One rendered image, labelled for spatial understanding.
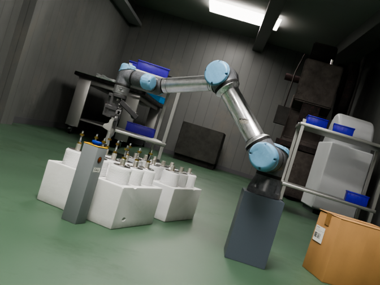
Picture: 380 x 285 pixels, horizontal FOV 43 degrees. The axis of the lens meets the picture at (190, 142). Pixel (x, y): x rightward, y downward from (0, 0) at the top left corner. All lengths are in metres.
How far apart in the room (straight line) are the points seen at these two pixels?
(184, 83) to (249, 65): 7.73
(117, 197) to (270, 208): 0.65
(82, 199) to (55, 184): 0.27
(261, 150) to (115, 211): 0.64
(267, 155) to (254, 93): 8.01
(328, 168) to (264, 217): 4.12
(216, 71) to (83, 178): 0.73
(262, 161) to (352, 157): 4.32
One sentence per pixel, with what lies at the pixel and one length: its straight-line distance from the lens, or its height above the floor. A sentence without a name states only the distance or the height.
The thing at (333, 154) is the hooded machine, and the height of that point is 0.77.
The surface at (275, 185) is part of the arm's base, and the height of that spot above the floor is 0.36.
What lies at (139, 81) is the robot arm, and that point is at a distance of 2.32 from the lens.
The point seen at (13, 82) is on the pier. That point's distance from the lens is 5.63.
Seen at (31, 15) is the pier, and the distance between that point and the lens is 5.65.
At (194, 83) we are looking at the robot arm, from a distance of 2.34.
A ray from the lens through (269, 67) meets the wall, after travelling 10.09.
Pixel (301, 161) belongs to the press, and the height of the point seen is 0.59.
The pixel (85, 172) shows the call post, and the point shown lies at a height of 0.20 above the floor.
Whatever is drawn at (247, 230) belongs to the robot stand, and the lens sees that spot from 2.14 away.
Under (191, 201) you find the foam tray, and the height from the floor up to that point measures 0.11.
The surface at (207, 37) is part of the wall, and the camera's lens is 10.15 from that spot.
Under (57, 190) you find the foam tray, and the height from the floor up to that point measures 0.07.
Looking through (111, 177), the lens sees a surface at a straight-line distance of 2.06.
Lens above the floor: 0.45
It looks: 1 degrees down
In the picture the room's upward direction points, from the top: 17 degrees clockwise
